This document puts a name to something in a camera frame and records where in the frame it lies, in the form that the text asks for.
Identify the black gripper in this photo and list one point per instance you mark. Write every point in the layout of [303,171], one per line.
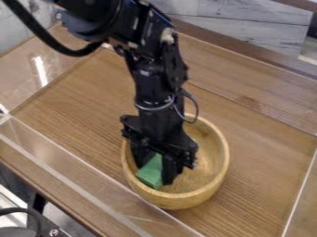
[157,132]

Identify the green rectangular block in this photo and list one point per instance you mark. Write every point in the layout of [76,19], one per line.
[149,173]

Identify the brown wooden bowl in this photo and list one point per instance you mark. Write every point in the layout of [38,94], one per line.
[197,183]

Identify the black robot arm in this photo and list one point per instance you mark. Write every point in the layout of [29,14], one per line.
[143,36]

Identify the clear acrylic tray wall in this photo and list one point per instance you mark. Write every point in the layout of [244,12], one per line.
[78,185]

